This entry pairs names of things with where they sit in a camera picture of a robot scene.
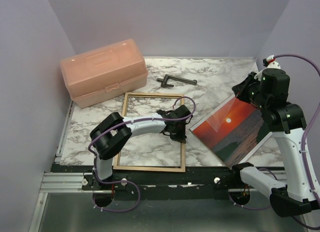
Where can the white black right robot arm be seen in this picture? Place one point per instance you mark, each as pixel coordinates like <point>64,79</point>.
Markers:
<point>268,92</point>

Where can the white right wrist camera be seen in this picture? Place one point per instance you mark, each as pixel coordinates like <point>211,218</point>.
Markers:
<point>270,62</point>

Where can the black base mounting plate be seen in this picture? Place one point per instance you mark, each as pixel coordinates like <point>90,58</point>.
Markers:
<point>196,183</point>

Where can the aluminium extrusion rail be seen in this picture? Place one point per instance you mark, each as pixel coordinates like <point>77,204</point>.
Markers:
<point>62,183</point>

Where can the pink translucent plastic box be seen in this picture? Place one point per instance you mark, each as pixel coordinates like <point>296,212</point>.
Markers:
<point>104,73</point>

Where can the red sunset photo board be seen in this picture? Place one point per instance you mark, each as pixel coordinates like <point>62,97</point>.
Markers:
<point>233,131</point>

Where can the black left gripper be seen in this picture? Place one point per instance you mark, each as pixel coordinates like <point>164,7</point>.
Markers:
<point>180,138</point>

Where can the light wooden picture frame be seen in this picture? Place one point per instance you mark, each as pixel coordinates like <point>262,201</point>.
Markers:
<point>148,127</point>

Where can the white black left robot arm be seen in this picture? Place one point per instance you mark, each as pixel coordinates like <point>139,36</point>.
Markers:
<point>110,136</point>

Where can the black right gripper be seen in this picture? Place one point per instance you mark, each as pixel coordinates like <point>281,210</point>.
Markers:
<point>240,90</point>

